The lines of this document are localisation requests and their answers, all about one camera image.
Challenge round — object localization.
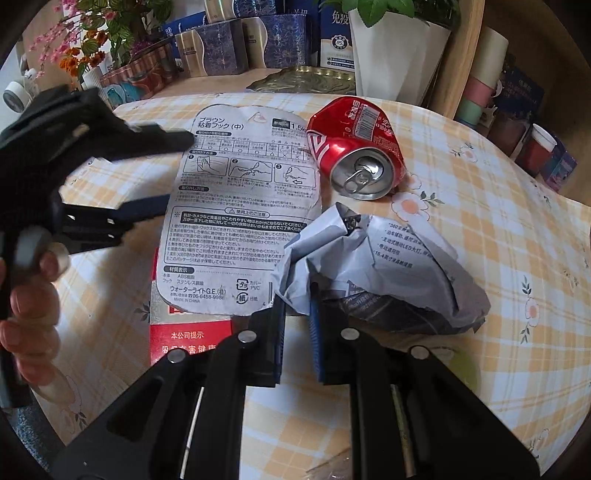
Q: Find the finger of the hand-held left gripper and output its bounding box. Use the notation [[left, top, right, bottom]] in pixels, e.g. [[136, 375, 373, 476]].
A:
[[58, 195, 171, 254], [55, 89, 195, 162]]

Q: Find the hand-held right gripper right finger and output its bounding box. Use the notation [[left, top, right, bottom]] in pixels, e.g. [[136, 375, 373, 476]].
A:
[[307, 295, 541, 480]]

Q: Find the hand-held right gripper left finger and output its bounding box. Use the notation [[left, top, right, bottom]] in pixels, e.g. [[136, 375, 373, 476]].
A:
[[51, 300, 288, 480]]

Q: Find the white printed backing card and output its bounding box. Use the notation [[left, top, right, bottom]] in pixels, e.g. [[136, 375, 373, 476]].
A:
[[156, 105, 323, 320]]

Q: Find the red cigarette box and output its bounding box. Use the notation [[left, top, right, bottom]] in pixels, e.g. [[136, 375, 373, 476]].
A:
[[148, 247, 234, 368]]

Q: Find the white paper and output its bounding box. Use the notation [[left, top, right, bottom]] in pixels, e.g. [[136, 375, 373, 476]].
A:
[[276, 202, 491, 337]]

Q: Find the crushed red soda can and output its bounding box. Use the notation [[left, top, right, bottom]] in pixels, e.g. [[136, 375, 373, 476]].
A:
[[305, 97, 408, 201]]

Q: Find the person's left hand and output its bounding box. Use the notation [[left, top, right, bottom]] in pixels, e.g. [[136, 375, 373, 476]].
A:
[[0, 253, 63, 387]]

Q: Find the teal round tin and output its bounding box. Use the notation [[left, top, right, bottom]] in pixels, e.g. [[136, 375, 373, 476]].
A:
[[105, 79, 155, 110]]

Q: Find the orange patterned planter basket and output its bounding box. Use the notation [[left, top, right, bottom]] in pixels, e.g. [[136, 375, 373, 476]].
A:
[[99, 51, 178, 100]]

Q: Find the wooden sideboard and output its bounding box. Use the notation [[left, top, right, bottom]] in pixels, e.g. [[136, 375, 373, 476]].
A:
[[152, 69, 278, 100]]

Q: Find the white desk fan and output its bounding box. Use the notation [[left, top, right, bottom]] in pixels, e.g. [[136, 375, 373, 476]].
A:
[[2, 68, 40, 114]]

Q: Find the green leafy potted plant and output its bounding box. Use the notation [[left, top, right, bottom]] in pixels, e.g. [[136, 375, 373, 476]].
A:
[[76, 0, 174, 77]]

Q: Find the stack of blue gift boxes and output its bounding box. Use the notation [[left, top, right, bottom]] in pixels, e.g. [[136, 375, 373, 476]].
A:
[[164, 0, 356, 77]]

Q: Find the gold metal tray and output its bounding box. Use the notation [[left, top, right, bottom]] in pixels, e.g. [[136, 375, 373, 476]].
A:
[[245, 66, 358, 96]]

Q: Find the yellow checked floral tablecloth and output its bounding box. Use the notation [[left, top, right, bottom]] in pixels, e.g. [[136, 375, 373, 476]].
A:
[[28, 90, 591, 480]]

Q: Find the potted plant in white pot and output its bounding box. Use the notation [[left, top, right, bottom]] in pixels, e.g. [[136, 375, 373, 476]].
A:
[[344, 0, 462, 106]]

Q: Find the red cup with white rim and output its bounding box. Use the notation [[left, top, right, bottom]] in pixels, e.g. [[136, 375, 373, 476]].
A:
[[514, 123, 558, 177]]

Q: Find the small blue box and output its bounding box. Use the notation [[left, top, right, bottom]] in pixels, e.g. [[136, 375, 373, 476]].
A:
[[539, 143, 578, 193]]

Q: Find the wooden shelf unit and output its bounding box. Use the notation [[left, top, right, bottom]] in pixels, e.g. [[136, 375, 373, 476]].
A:
[[429, 0, 591, 208]]

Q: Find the dark blue book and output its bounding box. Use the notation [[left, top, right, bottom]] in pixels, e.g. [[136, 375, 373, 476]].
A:
[[496, 53, 542, 123]]

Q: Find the stack of pastel cups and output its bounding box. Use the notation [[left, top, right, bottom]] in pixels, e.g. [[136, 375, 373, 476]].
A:
[[455, 25, 509, 127]]

